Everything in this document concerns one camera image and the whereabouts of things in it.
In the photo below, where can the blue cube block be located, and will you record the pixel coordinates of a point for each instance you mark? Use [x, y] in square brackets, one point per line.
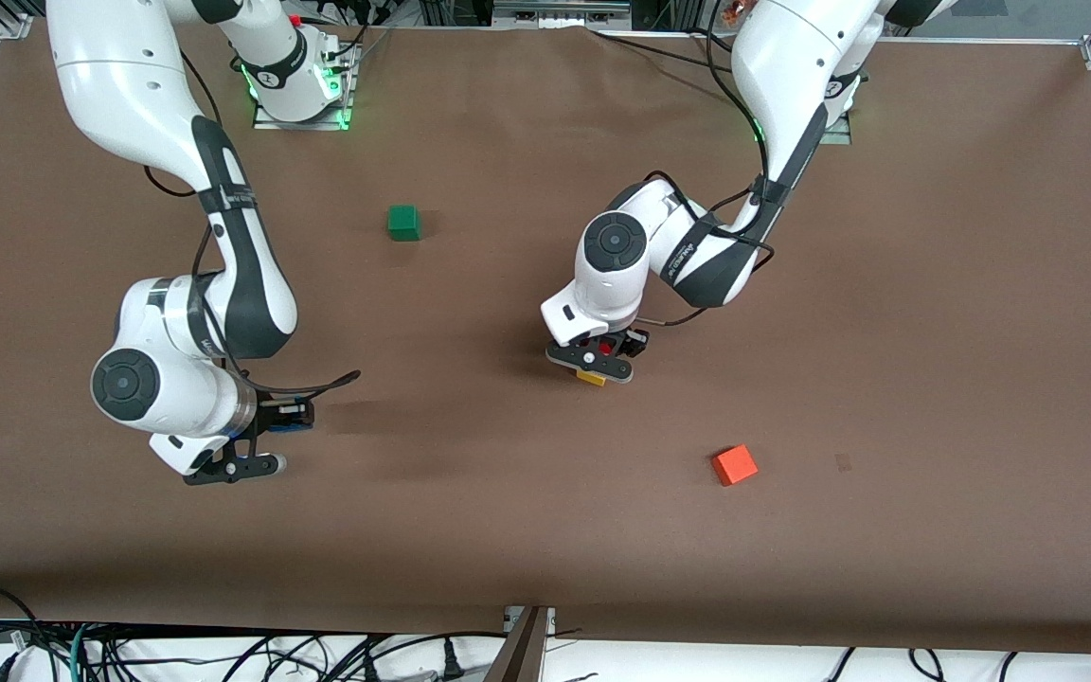
[288, 425]

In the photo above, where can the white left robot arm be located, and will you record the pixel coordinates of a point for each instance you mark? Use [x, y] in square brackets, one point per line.
[782, 57]

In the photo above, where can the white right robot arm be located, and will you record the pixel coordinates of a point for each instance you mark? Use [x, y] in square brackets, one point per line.
[129, 95]

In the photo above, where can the yellow cube block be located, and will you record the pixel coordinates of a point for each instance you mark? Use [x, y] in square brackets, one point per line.
[589, 378]

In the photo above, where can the orange cube block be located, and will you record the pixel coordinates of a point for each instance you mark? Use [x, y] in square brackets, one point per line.
[734, 465]

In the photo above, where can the green cube block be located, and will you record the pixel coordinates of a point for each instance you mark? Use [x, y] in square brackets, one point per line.
[402, 223]

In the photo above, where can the black power plug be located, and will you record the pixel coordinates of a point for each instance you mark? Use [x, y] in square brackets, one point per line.
[452, 661]

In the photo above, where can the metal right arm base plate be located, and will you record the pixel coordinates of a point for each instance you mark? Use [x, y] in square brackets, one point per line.
[304, 125]

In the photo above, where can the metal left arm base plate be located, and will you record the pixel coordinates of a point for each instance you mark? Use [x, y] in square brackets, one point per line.
[839, 134]

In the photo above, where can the aluminium rail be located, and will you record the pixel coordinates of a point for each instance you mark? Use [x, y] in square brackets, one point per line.
[560, 11]

